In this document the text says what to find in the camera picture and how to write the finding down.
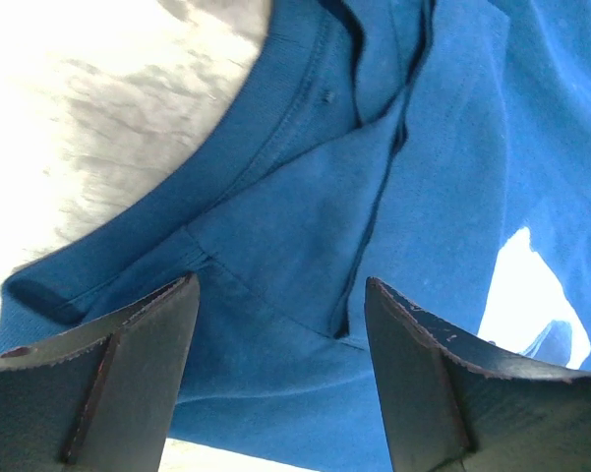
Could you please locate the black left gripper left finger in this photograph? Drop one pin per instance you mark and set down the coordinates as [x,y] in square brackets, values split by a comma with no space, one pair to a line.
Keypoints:
[99,397]

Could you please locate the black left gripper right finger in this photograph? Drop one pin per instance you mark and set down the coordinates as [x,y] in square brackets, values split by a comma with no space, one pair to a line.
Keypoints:
[452,401]

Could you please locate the blue Mickey t-shirt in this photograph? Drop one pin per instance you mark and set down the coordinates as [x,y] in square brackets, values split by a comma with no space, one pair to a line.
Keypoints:
[442,147]

